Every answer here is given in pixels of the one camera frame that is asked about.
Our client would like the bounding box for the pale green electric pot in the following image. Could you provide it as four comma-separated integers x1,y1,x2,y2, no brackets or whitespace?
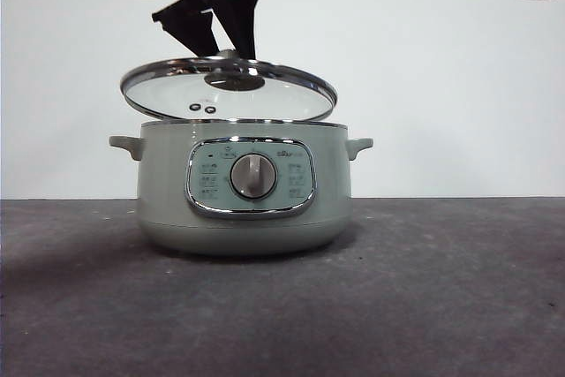
108,118,374,257

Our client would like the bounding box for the glass lid with green knob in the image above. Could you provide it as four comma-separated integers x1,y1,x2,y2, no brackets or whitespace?
119,48,339,124

